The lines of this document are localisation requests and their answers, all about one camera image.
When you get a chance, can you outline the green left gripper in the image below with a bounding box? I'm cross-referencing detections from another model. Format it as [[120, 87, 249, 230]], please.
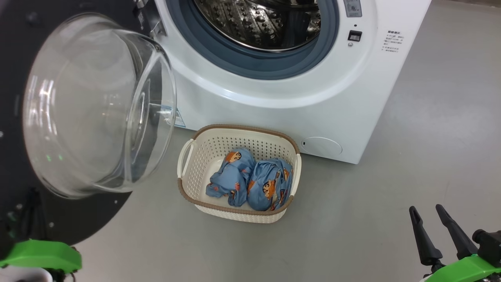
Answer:
[[0, 240, 83, 282]]

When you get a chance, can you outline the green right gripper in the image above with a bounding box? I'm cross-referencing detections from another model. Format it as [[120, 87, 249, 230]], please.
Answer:
[[409, 204, 501, 282]]

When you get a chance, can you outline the blue cartoon print garment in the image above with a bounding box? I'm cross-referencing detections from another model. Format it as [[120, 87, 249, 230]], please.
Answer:
[[205, 148, 257, 207], [247, 158, 294, 212]]

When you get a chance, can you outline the round glass washer door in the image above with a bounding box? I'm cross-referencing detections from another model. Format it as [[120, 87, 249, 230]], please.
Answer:
[[0, 0, 177, 251]]

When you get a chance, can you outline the white front-load washing machine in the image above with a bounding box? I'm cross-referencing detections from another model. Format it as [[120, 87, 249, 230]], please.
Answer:
[[135, 0, 432, 165]]

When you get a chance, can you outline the metal door hinge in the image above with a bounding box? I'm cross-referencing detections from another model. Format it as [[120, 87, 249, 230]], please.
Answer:
[[133, 0, 168, 40]]

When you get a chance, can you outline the steel washer drum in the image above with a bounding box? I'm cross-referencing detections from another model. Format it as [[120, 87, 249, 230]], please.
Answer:
[[192, 0, 322, 52]]

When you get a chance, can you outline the round white filter cover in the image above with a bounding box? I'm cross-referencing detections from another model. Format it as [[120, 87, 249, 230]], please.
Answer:
[[301, 137, 343, 157]]

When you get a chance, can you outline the cream perforated laundry basket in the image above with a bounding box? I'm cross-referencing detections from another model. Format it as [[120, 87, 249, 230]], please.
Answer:
[[177, 125, 302, 224]]

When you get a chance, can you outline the black text notice sticker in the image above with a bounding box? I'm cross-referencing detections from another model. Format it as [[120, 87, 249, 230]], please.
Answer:
[[382, 30, 404, 54]]

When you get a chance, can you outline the grey caution label sticker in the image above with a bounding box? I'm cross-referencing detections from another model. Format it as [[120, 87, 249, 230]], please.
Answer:
[[343, 0, 362, 18]]

